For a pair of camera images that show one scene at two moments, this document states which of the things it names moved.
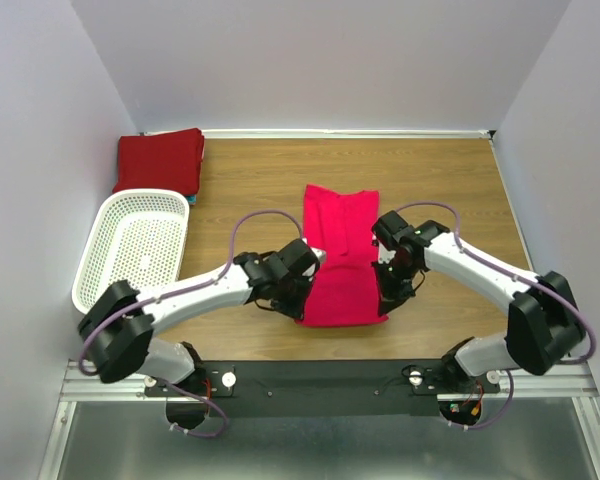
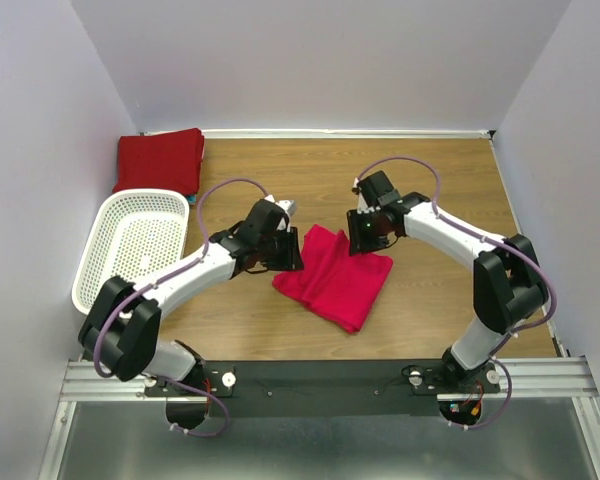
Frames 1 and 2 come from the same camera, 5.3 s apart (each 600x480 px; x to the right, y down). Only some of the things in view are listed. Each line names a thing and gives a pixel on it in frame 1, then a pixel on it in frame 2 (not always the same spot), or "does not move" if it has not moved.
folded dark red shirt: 169,161 does not move
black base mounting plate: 322,388 does not move
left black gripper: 294,305 to 290,250
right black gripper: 389,291 to 356,232
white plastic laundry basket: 133,235 does not move
